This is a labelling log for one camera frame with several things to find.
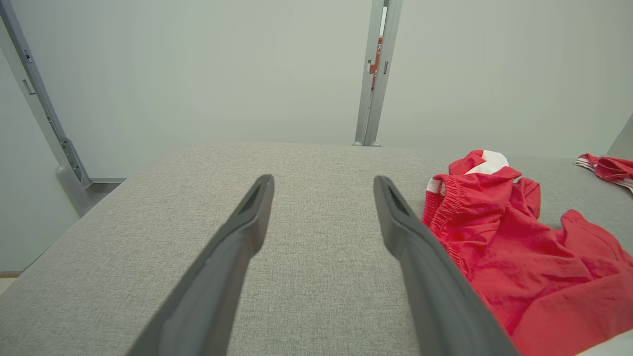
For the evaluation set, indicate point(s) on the grey metal partition post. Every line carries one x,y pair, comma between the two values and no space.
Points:
368,118
47,116

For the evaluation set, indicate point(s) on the red shorts with white trim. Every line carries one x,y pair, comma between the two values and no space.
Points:
519,262

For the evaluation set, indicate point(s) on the red jersey with striped trim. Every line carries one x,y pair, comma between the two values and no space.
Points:
610,168

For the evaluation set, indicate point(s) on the grey wall base rail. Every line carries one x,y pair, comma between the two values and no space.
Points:
106,181

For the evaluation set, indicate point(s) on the small orange panel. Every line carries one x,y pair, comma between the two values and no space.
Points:
377,54

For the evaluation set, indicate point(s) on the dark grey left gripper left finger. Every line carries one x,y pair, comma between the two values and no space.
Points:
212,296

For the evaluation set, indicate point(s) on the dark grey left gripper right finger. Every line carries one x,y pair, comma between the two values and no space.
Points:
435,296

